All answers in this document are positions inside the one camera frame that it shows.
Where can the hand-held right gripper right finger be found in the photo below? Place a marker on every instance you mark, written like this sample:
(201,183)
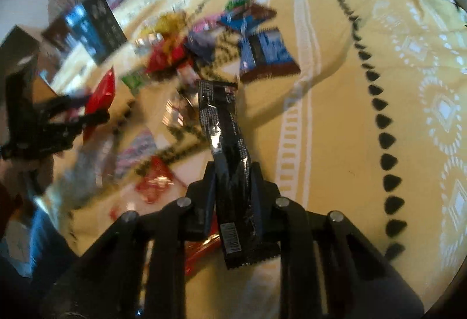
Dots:
(270,209)

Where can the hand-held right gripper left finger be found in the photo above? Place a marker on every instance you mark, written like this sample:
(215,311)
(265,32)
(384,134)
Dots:
(200,209)

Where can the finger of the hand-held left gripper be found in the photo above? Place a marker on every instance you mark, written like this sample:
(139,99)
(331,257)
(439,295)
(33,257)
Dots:
(62,104)
(62,133)

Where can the red long snack packet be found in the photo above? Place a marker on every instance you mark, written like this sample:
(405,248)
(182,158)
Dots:
(102,93)

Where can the black long snack packet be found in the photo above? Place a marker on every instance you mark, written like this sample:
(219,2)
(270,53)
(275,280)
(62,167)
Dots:
(226,144)

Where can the red flat snack packet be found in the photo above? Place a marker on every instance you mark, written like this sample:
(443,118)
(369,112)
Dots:
(200,253)

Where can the clear packet of white grains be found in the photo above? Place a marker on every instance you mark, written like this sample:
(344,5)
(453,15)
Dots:
(89,169)

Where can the red gold snack packet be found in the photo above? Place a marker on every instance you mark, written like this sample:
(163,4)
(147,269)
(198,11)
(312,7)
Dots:
(155,180)

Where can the green white small packet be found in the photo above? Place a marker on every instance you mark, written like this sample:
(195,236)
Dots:
(134,80)

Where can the colourful patterned snack packet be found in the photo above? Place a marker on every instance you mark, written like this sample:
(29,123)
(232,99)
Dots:
(137,153)

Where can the black patterned box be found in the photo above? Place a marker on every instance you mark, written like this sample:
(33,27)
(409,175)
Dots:
(102,27)

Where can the silver shiny snack packet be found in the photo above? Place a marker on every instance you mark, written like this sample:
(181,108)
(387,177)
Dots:
(182,113)

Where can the yellow patterned bed sheet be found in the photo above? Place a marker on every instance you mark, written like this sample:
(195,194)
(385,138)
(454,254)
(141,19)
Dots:
(328,122)

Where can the person's blue clothing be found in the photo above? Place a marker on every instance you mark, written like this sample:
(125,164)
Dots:
(33,235)

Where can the red foil snack packet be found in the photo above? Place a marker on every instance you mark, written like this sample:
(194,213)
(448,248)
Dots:
(166,56)

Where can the yellow snack packet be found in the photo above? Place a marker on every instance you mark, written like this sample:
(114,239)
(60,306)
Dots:
(166,25)

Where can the purple blue snack packet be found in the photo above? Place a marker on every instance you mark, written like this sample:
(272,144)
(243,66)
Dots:
(202,44)

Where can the pink snack packet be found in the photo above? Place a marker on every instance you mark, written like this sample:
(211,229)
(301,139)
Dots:
(206,24)

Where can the small brown blue snack packet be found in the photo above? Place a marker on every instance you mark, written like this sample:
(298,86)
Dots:
(251,16)

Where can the green round snack packet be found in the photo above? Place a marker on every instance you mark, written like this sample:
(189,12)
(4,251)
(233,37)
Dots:
(237,3)

